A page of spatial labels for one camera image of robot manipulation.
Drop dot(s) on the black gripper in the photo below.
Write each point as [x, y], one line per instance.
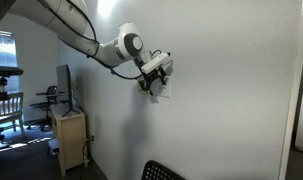
[152, 76]

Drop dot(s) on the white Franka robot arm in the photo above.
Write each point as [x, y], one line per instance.
[67, 23]

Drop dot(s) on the black mesh basket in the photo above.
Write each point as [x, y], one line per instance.
[157, 171]

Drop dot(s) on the black computer monitor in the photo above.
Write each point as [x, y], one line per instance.
[63, 83]

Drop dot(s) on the light wooden cabinet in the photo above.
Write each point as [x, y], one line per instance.
[72, 143]

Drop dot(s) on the black office chair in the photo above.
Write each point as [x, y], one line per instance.
[46, 105]

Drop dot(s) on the white box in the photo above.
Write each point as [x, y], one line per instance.
[53, 146]

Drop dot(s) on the white wooden chair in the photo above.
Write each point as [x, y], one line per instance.
[7, 110]

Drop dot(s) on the window blind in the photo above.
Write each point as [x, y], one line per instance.
[2, 50]

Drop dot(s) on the white light switch plate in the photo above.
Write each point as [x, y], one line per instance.
[164, 92]

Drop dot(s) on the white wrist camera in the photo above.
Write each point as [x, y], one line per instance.
[155, 63]

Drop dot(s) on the white wall power outlet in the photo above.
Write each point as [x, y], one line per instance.
[93, 137]

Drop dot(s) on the white door frame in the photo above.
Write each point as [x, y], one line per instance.
[291, 100]

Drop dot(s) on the black tripod mounted camera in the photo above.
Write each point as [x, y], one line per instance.
[4, 71]

